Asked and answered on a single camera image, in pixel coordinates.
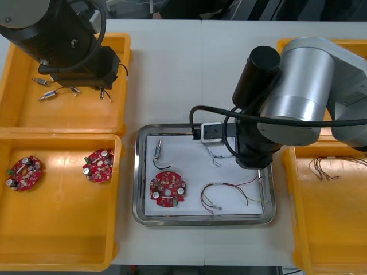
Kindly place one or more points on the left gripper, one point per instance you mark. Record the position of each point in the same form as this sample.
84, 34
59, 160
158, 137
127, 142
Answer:
106, 68

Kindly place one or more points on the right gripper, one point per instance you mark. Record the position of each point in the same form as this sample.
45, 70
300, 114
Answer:
252, 154

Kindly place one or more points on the round red circuit board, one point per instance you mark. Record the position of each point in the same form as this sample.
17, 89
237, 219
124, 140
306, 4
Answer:
164, 179
99, 174
21, 182

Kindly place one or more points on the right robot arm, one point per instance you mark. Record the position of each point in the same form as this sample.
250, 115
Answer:
301, 86

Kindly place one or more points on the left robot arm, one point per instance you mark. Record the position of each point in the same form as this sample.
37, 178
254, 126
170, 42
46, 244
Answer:
43, 28

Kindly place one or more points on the yellow-orange plastic bin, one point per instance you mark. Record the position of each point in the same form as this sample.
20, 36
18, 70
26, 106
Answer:
71, 114
57, 229
329, 229
282, 44

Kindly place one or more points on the white sheet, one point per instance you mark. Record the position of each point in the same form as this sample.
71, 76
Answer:
195, 177

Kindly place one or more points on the group of metal solenoids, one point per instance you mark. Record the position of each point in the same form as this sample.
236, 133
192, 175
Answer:
49, 94

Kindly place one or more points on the steel tray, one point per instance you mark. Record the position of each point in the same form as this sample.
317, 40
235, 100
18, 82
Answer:
139, 172

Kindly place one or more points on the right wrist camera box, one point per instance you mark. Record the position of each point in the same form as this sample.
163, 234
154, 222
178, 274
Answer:
210, 133

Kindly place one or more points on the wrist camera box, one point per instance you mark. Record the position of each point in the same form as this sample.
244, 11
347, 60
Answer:
210, 133
94, 20

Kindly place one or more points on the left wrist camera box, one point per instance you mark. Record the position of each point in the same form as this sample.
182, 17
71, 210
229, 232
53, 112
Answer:
94, 20

